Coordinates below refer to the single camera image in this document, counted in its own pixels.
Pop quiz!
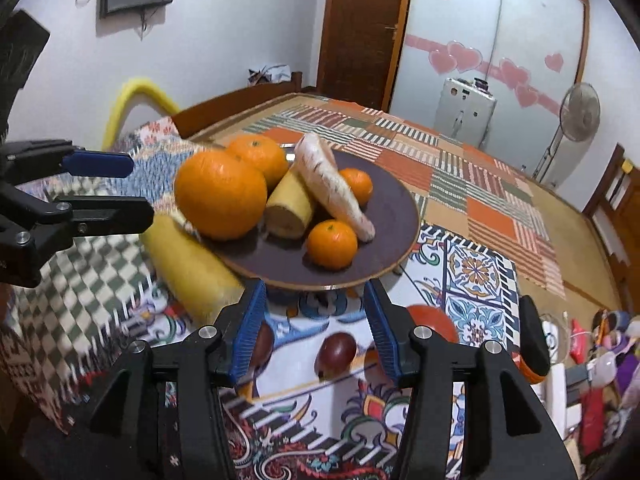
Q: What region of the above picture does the wooden bed headboard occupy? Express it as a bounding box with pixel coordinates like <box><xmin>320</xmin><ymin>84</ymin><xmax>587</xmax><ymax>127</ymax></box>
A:
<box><xmin>582</xmin><ymin>142</ymin><xmax>640</xmax><ymax>312</ymax></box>

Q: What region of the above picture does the black orange-tipped object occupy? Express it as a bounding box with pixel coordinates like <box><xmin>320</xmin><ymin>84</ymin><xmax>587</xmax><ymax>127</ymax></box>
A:
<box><xmin>517</xmin><ymin>295</ymin><xmax>552</xmax><ymax>384</ymax></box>

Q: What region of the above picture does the heart-decorated sliding wardrobe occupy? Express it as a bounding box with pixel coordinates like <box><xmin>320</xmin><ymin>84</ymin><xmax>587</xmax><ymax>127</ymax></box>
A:
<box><xmin>387</xmin><ymin>0</ymin><xmax>592</xmax><ymax>177</ymax></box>

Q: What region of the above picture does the red packet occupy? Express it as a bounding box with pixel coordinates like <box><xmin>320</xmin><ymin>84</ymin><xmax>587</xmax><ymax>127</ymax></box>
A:
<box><xmin>581</xmin><ymin>389</ymin><xmax>607</xmax><ymax>457</ymax></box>

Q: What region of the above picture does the white charger block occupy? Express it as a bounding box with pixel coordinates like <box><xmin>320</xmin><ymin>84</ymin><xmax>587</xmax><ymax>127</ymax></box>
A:
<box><xmin>544</xmin><ymin>360</ymin><xmax>567</xmax><ymax>413</ymax></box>

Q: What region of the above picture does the standing electric fan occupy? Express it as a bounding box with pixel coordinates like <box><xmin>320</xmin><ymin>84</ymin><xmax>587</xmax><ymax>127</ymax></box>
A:
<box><xmin>532</xmin><ymin>82</ymin><xmax>601</xmax><ymax>184</ymax></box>

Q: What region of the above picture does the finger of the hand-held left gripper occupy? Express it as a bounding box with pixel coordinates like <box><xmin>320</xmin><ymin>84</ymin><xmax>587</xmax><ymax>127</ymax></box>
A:
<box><xmin>29</xmin><ymin>195</ymin><xmax>155</xmax><ymax>237</ymax></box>
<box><xmin>1</xmin><ymin>139</ymin><xmax>135</xmax><ymax>187</ymax></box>

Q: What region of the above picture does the yellow foam tube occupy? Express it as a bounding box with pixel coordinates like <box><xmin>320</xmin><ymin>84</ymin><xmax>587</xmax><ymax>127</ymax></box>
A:
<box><xmin>102</xmin><ymin>77</ymin><xmax>181</xmax><ymax>152</ymax></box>

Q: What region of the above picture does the small tangerine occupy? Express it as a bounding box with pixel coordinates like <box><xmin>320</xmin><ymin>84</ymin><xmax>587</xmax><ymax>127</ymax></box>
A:
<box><xmin>339</xmin><ymin>167</ymin><xmax>374</xmax><ymax>206</ymax></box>
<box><xmin>306</xmin><ymin>219</ymin><xmax>359</xmax><ymax>270</ymax></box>

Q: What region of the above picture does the striped patchwork blanket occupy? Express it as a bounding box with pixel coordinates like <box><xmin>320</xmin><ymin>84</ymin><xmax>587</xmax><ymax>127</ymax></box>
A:
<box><xmin>200</xmin><ymin>92</ymin><xmax>567</xmax><ymax>302</ymax></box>

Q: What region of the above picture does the pile of clothes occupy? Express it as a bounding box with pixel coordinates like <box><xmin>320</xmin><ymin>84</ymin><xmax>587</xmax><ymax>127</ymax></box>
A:
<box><xmin>248</xmin><ymin>63</ymin><xmax>292</xmax><ymax>86</ymax></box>

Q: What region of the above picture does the brown wooden door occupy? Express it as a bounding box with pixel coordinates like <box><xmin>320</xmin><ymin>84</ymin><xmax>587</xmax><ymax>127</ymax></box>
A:
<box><xmin>315</xmin><ymin>0</ymin><xmax>415</xmax><ymax>111</ymax></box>

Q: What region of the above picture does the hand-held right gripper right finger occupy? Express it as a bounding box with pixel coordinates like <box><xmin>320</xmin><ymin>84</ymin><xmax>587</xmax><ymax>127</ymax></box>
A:
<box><xmin>364</xmin><ymin>277</ymin><xmax>578</xmax><ymax>480</ymax></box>

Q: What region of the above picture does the large orange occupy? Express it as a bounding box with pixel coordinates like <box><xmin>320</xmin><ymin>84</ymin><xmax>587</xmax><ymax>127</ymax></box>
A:
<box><xmin>225</xmin><ymin>133</ymin><xmax>291</xmax><ymax>192</ymax></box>
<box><xmin>174</xmin><ymin>150</ymin><xmax>269</xmax><ymax>242</ymax></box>

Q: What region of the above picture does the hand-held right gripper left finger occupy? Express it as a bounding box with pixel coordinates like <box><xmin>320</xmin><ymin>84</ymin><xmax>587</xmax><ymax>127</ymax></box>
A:
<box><xmin>89</xmin><ymin>280</ymin><xmax>269</xmax><ymax>480</ymax></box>

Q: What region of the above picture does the peeled pomelo segment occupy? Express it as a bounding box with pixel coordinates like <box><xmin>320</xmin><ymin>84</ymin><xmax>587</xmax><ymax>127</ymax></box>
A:
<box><xmin>293</xmin><ymin>132</ymin><xmax>376</xmax><ymax>242</ymax></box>

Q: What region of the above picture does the dark purple plate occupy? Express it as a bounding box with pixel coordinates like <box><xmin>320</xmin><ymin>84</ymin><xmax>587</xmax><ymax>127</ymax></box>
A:
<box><xmin>200</xmin><ymin>142</ymin><xmax>422</xmax><ymax>291</ymax></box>

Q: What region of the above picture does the multi-pattern printed quilt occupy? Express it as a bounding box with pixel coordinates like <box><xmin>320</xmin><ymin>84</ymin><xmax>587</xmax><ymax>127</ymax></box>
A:
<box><xmin>0</xmin><ymin>115</ymin><xmax>582</xmax><ymax>480</ymax></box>

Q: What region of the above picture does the white metal box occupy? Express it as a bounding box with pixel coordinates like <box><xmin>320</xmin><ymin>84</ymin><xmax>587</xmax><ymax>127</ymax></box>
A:
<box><xmin>433</xmin><ymin>77</ymin><xmax>499</xmax><ymax>149</ymax></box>

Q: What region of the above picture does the red tomato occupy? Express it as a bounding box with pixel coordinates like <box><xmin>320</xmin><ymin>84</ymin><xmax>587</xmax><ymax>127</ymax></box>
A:
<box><xmin>402</xmin><ymin>304</ymin><xmax>460</xmax><ymax>346</ymax></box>

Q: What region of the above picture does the yellow banana piece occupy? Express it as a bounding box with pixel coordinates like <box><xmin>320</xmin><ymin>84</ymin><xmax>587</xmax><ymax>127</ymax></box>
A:
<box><xmin>264</xmin><ymin>167</ymin><xmax>317</xmax><ymax>240</ymax></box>
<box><xmin>142</xmin><ymin>212</ymin><xmax>246</xmax><ymax>326</ymax></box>

